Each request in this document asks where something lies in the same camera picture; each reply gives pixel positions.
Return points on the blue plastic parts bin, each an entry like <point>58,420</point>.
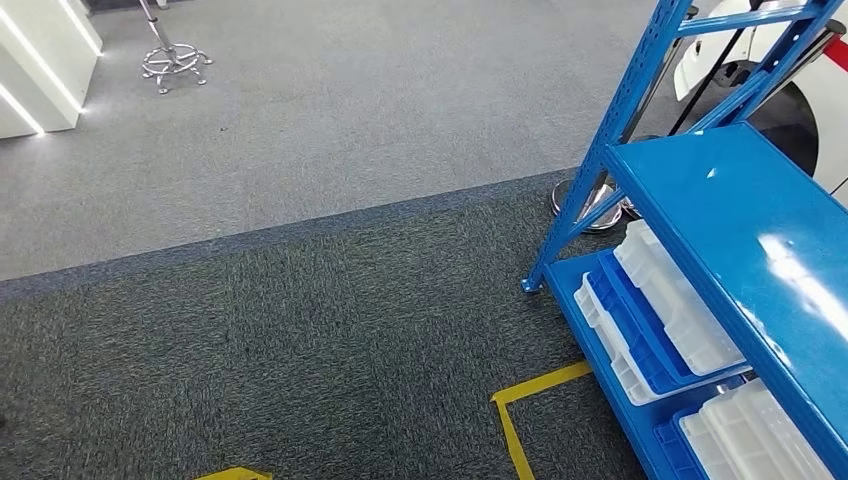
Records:
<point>669,450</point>
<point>636,331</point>

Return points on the black stanchion belt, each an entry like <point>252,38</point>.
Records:
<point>712,69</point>

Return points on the grey metal bar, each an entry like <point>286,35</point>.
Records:
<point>590,208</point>

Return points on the blue metal shelf rack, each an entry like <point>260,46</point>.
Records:
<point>729,199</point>

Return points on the white car with red stripe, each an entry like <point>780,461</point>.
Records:
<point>836,132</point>

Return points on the white lit stepped plinth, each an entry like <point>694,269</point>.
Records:
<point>46,60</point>

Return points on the chrome stanchion post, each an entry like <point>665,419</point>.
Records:
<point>825,43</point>

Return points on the chrome castor stool base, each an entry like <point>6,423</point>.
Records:
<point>173,61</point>

